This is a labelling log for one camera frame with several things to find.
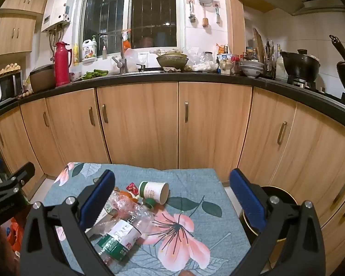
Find hanging metal ladle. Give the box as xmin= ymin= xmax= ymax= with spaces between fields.
xmin=188 ymin=0 xmax=197 ymax=23

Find white plastic jug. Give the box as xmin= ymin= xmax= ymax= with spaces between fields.
xmin=276 ymin=44 xmax=289 ymax=81

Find steel kitchen faucet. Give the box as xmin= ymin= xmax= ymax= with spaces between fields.
xmin=98 ymin=32 xmax=129 ymax=75

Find orange plastic bag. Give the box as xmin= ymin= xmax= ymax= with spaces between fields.
xmin=6 ymin=218 xmax=25 ymax=255

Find white green paper cup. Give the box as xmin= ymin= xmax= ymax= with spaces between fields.
xmin=138 ymin=181 xmax=170 ymax=205

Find gas stove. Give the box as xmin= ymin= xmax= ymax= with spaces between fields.
xmin=286 ymin=75 xmax=345 ymax=110

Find white detergent jug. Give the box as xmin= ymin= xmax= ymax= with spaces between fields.
xmin=82 ymin=35 xmax=98 ymax=64

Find floral blue tablecloth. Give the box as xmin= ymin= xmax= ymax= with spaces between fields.
xmin=43 ymin=162 xmax=252 ymax=276

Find green vegetables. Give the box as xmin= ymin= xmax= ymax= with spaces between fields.
xmin=81 ymin=69 xmax=109 ymax=80

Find white plastic bag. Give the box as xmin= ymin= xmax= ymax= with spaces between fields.
xmin=124 ymin=47 xmax=139 ymax=64

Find stack of bowls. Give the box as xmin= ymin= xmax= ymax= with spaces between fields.
xmin=239 ymin=60 xmax=265 ymax=79

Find orange dish soap bottle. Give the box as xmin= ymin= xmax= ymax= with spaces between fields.
xmin=122 ymin=29 xmax=133 ymax=49

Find black round gold-rimmed bin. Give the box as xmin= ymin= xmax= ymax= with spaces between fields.
xmin=241 ymin=185 xmax=298 ymax=242

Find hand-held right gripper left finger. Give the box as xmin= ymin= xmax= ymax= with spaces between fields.
xmin=20 ymin=169 xmax=116 ymax=276

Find tray of eggs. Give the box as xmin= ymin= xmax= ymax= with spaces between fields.
xmin=0 ymin=63 xmax=21 ymax=77

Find brown rice cooker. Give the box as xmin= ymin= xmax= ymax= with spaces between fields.
xmin=29 ymin=64 xmax=56 ymax=93

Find black clay pot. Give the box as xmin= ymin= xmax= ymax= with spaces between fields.
xmin=280 ymin=49 xmax=321 ymax=83

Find crushed green label plastic bottle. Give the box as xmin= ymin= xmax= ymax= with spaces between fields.
xmin=95 ymin=204 xmax=161 ymax=265

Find red thermos jug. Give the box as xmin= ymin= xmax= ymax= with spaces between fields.
xmin=54 ymin=42 xmax=73 ymax=87

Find clear plastic bags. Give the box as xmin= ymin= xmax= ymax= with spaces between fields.
xmin=187 ymin=46 xmax=219 ymax=72

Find crushed clear plastic bottle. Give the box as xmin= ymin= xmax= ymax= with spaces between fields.
xmin=88 ymin=190 xmax=141 ymax=236

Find sliding window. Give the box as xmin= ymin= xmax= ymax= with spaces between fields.
xmin=80 ymin=0 xmax=185 ymax=56

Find utensil holder with utensils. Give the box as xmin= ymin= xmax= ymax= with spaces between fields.
xmin=264 ymin=38 xmax=278 ymax=79

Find red snack wrapper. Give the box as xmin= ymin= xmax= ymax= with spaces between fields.
xmin=126 ymin=182 xmax=140 ymax=196

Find white water heater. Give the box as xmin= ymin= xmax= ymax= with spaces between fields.
xmin=41 ymin=0 xmax=77 ymax=33

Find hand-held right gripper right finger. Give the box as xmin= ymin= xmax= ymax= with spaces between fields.
xmin=229 ymin=168 xmax=326 ymax=276

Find wooden cutting board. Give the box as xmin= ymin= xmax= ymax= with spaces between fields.
xmin=252 ymin=28 xmax=267 ymax=64

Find microwave oven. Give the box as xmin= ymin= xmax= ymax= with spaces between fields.
xmin=0 ymin=71 xmax=24 ymax=106

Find orange wrapper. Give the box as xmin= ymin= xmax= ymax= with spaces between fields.
xmin=119 ymin=190 xmax=139 ymax=203

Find green woven colander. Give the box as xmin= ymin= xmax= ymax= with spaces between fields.
xmin=156 ymin=52 xmax=189 ymax=69

